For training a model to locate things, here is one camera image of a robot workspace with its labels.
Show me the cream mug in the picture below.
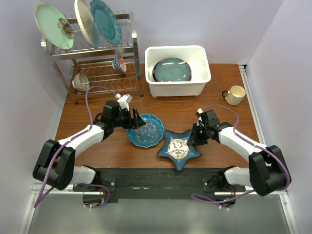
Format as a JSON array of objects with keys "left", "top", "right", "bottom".
[{"left": 222, "top": 85, "right": 246, "bottom": 106}]

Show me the blue scalloped plate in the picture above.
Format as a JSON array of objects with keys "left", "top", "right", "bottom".
[{"left": 127, "top": 114, "right": 165, "bottom": 148}]

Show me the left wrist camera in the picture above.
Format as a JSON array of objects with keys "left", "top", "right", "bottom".
[{"left": 115, "top": 94, "right": 132, "bottom": 111}]

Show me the grey patterned bowl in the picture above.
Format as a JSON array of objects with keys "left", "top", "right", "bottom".
[{"left": 72, "top": 72, "right": 90, "bottom": 92}]

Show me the black striped plate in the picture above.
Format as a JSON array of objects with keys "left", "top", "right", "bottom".
[{"left": 152, "top": 67, "right": 158, "bottom": 82}]

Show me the dark blue star plate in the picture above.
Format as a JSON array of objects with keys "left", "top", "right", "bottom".
[{"left": 157, "top": 130, "right": 201, "bottom": 171}]

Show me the mint floral plate on rack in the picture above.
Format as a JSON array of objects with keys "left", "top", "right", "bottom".
[{"left": 35, "top": 2, "right": 74, "bottom": 50}]

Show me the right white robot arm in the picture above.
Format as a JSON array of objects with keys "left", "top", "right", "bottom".
[{"left": 188, "top": 109, "right": 292, "bottom": 196}]

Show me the blue patterned bowl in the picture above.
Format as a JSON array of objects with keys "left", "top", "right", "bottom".
[{"left": 112, "top": 55, "right": 127, "bottom": 73}]

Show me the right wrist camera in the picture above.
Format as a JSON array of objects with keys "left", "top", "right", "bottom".
[{"left": 196, "top": 108, "right": 205, "bottom": 126}]

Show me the cream plate on rack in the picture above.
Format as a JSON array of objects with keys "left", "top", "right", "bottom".
[{"left": 74, "top": 0, "right": 95, "bottom": 46}]

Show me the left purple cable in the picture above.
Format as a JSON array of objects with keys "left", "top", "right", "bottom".
[{"left": 33, "top": 86, "right": 121, "bottom": 209}]

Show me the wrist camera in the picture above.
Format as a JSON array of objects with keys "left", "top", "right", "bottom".
[
  {"left": 196, "top": 108, "right": 205, "bottom": 126},
  {"left": 115, "top": 94, "right": 132, "bottom": 111}
]

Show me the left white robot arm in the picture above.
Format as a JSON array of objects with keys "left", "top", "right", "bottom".
[{"left": 32, "top": 100, "right": 146, "bottom": 191}]

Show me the white plastic bin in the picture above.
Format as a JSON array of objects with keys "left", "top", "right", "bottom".
[{"left": 145, "top": 45, "right": 212, "bottom": 98}]

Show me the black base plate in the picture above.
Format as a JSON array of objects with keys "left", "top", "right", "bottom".
[{"left": 72, "top": 167, "right": 247, "bottom": 203}]

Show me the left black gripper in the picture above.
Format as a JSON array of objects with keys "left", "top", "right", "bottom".
[{"left": 112, "top": 107, "right": 145, "bottom": 129}]

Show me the teal plate on rack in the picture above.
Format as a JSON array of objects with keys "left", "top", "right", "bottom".
[{"left": 90, "top": 0, "right": 121, "bottom": 45}]

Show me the dark blue glazed plate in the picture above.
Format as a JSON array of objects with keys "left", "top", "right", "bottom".
[{"left": 154, "top": 58, "right": 192, "bottom": 82}]

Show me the metal dish rack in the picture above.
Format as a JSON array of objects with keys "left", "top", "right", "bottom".
[{"left": 40, "top": 12, "right": 143, "bottom": 104}]

